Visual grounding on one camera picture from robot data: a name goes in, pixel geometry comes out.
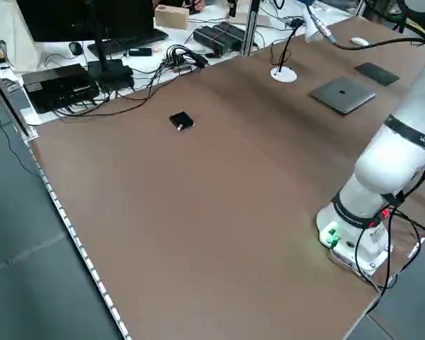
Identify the small black object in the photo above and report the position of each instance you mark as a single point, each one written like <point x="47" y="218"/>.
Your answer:
<point x="181" y="120"/>

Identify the white desk lamp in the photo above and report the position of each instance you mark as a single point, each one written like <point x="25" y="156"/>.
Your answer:
<point x="284" y="75"/>

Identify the white computer mouse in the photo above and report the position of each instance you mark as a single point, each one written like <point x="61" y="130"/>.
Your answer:
<point x="360" y="41"/>

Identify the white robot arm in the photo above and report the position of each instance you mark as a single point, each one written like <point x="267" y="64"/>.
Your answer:
<point x="382" y="166"/>

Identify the silver laptop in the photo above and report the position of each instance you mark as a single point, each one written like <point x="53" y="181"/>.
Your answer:
<point x="341" y="99"/>

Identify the black computer mouse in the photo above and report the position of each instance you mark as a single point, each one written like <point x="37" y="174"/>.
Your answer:
<point x="75" y="47"/>

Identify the black mouse pad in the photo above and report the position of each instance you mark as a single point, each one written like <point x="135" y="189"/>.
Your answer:
<point x="377" y="73"/>

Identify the white side desk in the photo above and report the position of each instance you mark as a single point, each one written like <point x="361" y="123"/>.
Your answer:
<point x="56" y="47"/>

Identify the black power brick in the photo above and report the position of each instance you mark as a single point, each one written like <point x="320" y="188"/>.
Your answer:
<point x="232" y="33"/>
<point x="212" y="40"/>

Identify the small black flat device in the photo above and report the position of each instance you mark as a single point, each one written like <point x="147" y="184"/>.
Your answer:
<point x="140" y="52"/>

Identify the black monitor stand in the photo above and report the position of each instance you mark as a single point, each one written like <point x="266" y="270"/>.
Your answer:
<point x="110" y="69"/>

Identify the metal table edge strip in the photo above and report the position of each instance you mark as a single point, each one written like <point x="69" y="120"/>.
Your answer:
<point x="71" y="226"/>

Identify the black keyboard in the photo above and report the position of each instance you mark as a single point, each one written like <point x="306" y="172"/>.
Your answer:
<point x="134" y="39"/>

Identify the light wooden board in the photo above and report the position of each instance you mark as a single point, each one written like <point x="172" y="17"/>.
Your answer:
<point x="263" y="20"/>

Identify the light wooden box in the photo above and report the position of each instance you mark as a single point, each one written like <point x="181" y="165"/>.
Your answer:
<point x="171" y="17"/>

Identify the black plug adapter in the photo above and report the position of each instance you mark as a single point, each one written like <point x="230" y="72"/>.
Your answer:
<point x="294" y="23"/>

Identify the black electronics box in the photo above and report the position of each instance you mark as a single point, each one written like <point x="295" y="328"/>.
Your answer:
<point x="56" y="86"/>

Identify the black computer monitor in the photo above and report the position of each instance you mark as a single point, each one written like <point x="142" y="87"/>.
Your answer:
<point x="74" y="19"/>

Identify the aluminium post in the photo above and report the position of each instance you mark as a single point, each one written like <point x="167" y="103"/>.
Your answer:
<point x="250" y="28"/>

